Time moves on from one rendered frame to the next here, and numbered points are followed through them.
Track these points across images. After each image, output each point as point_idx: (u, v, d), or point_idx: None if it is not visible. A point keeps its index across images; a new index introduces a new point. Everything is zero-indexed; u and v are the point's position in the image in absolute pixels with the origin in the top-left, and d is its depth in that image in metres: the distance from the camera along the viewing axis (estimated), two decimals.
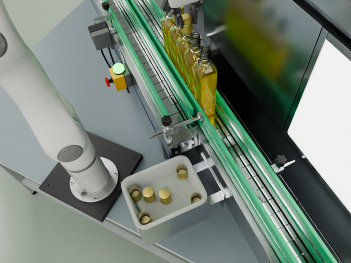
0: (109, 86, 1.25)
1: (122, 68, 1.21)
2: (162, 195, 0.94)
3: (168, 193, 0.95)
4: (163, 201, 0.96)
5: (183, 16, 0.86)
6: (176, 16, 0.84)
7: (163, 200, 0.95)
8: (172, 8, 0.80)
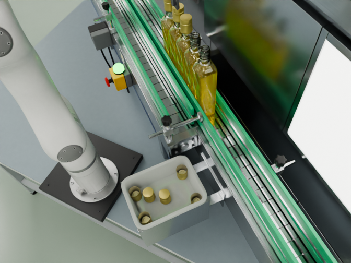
0: (109, 86, 1.25)
1: (122, 68, 1.21)
2: (162, 195, 0.94)
3: (168, 193, 0.95)
4: (163, 201, 0.96)
5: (183, 16, 0.86)
6: None
7: (163, 200, 0.95)
8: None
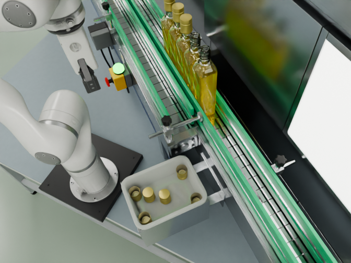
0: (109, 86, 1.25)
1: (122, 68, 1.21)
2: (162, 195, 0.94)
3: (168, 193, 0.95)
4: (163, 201, 0.96)
5: (183, 16, 0.86)
6: None
7: (163, 200, 0.95)
8: None
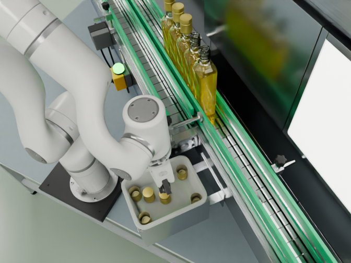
0: (109, 86, 1.25)
1: (122, 68, 1.21)
2: (162, 195, 0.94)
3: None
4: (163, 201, 0.96)
5: (183, 16, 0.86)
6: None
7: (163, 200, 0.95)
8: None
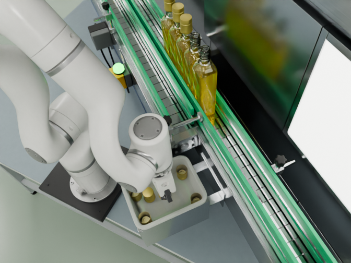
0: None
1: (122, 68, 1.21)
2: None
3: None
4: None
5: (183, 16, 0.86)
6: None
7: None
8: None
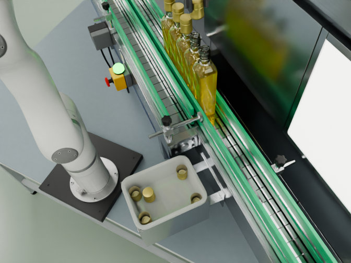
0: (109, 86, 1.25)
1: (122, 68, 1.21)
2: (199, 0, 0.75)
3: None
4: (203, 9, 0.77)
5: (183, 16, 0.86)
6: None
7: (203, 6, 0.76)
8: None
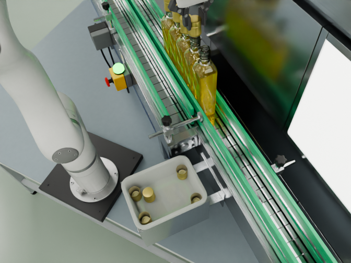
0: (109, 86, 1.25)
1: (122, 68, 1.21)
2: (197, 19, 0.80)
3: (194, 15, 0.81)
4: (200, 27, 0.81)
5: None
6: (184, 17, 0.78)
7: (200, 24, 0.81)
8: (180, 8, 0.74)
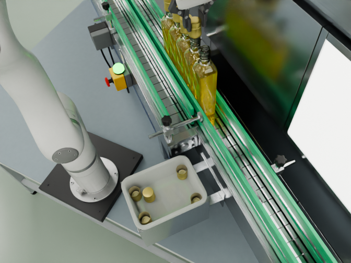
0: (109, 86, 1.25)
1: (122, 68, 1.21)
2: (197, 21, 0.80)
3: (194, 16, 0.81)
4: (201, 28, 0.82)
5: None
6: (184, 19, 0.78)
7: (200, 25, 0.81)
8: (180, 9, 0.74)
